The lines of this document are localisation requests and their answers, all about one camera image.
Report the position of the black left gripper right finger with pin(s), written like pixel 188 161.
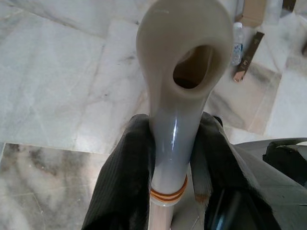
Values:
pixel 216 163

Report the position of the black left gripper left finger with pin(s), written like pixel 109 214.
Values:
pixel 124 179

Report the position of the beige broom purple bristles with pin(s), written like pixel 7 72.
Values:
pixel 168 143

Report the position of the dark grey robot body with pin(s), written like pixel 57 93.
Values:
pixel 275 203

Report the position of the long dark brown box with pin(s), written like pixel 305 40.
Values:
pixel 249 57

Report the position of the clear plastic water bottle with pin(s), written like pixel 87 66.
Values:
pixel 237 45

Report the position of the tan cardboard box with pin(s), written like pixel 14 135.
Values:
pixel 256 12

